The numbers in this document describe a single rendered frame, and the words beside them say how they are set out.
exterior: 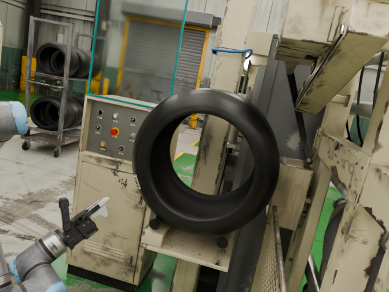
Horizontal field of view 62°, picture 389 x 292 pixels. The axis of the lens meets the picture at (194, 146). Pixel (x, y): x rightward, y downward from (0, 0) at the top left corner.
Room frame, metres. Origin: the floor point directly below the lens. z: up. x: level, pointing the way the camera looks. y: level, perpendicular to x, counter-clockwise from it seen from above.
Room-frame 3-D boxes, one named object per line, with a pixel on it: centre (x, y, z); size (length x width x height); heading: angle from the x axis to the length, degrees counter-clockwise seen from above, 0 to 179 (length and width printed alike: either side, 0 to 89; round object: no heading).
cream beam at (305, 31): (1.17, -0.34, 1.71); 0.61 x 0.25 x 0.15; 170
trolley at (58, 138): (5.19, 2.18, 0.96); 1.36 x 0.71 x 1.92; 170
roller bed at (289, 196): (1.50, -0.48, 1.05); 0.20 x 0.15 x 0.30; 170
